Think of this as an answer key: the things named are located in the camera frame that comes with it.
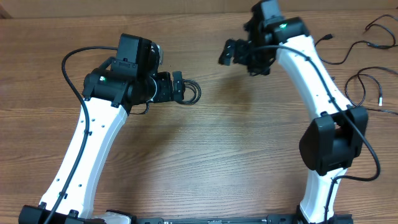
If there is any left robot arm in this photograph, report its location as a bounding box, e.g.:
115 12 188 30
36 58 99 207
18 34 185 224

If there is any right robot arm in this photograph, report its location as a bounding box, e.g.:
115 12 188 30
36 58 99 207
233 1 370 223

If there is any short black USB cable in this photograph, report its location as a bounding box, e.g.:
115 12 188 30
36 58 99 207
314 14 398 66

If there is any long black USB cable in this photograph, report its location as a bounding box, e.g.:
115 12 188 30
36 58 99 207
329 66 398 116

